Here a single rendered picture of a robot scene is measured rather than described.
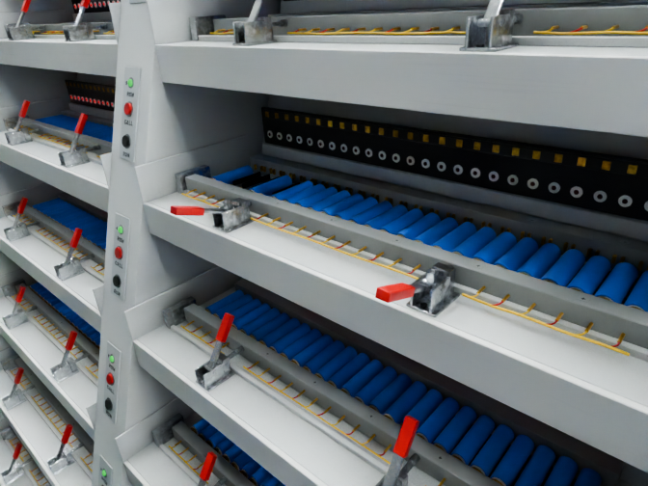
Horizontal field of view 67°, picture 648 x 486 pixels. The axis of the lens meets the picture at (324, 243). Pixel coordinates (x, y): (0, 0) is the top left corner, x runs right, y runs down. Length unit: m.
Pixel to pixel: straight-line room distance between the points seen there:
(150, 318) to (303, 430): 0.30
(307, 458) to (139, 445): 0.38
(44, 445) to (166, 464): 0.46
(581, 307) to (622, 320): 0.03
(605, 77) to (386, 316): 0.23
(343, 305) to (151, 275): 0.36
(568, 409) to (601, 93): 0.21
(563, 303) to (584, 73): 0.16
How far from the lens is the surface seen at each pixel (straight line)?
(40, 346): 1.19
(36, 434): 1.29
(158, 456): 0.85
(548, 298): 0.41
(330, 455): 0.55
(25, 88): 1.36
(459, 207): 0.54
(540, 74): 0.37
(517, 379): 0.38
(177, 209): 0.53
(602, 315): 0.40
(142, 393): 0.82
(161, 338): 0.75
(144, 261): 0.72
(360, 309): 0.44
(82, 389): 1.03
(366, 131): 0.62
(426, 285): 0.39
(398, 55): 0.42
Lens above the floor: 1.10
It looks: 13 degrees down
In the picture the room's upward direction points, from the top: 9 degrees clockwise
